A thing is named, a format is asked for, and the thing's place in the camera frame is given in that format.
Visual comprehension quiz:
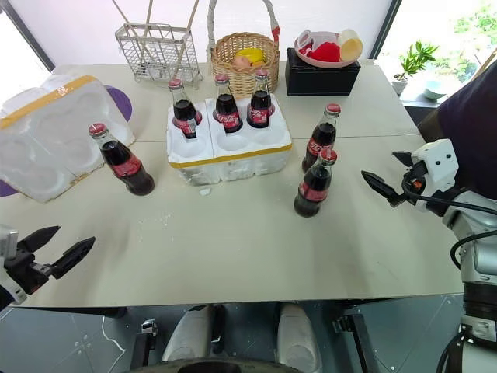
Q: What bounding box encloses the glass cola bottle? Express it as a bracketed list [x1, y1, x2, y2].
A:
[88, 122, 156, 197]
[301, 103, 343, 174]
[293, 148, 339, 219]
[167, 78, 203, 141]
[212, 73, 244, 134]
[246, 69, 278, 130]

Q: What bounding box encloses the potted green plant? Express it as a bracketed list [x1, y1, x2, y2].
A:
[391, 40, 440, 96]

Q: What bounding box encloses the pink plate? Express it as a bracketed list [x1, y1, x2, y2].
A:
[293, 30, 361, 70]

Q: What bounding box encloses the black rectangular box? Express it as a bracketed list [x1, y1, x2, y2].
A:
[284, 47, 362, 97]

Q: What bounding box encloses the black table leg bracket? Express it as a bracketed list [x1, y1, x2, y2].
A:
[331, 305, 370, 373]
[133, 317, 159, 367]

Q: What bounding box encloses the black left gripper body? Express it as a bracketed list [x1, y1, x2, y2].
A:
[3, 248, 52, 295]

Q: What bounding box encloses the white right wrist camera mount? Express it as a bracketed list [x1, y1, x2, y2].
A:
[410, 138, 460, 192]

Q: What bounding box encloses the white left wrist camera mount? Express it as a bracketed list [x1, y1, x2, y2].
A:
[0, 224, 29, 309]

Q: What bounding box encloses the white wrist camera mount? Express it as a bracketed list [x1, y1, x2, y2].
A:
[410, 138, 460, 192]
[0, 224, 29, 309]

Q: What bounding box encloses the white foam lid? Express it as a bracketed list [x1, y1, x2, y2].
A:
[0, 74, 137, 204]

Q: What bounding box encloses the purple round mat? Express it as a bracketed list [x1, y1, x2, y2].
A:
[0, 85, 134, 199]

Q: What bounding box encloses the cream yellow cup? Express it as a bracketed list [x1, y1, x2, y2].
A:
[336, 28, 364, 63]

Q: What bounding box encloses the white wire rack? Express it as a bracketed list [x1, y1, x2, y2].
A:
[114, 23, 205, 85]

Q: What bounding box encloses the dark rounded robot body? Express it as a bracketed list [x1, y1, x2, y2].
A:
[145, 357, 275, 373]

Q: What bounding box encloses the white and red cup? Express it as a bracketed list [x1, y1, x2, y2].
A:
[294, 28, 316, 56]

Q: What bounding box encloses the pale ceramic bowl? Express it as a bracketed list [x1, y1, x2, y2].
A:
[422, 78, 448, 102]

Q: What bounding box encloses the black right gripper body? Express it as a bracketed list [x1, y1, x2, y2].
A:
[401, 160, 429, 204]

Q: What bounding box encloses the wooden stick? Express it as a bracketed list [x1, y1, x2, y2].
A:
[173, 0, 200, 75]
[112, 0, 145, 47]

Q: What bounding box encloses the grey rounded robot leg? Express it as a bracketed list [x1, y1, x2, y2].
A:
[273, 302, 324, 373]
[160, 304, 215, 364]

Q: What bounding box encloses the yellow toy fruit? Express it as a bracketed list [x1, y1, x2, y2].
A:
[234, 47, 268, 66]

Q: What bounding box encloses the red toy food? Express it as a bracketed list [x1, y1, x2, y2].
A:
[309, 40, 343, 63]

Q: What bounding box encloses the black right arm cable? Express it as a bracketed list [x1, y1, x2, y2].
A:
[401, 176, 497, 270]

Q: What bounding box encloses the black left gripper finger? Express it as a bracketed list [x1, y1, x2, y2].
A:
[49, 235, 96, 281]
[17, 225, 62, 255]

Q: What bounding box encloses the dark window frame post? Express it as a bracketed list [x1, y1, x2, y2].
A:
[371, 0, 404, 60]
[0, 0, 56, 74]

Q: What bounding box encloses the person in dark shirt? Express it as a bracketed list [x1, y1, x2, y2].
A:
[416, 61, 497, 200]

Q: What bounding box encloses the peach coloured toy fruit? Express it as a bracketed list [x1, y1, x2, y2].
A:
[232, 54, 254, 71]

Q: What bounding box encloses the white foam bottle crate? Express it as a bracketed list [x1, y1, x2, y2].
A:
[166, 92, 294, 187]

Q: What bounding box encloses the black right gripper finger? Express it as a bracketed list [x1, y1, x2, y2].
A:
[360, 169, 405, 208]
[391, 150, 416, 168]

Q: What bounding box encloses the wicker basket with handle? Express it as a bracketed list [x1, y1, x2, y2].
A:
[207, 0, 282, 99]

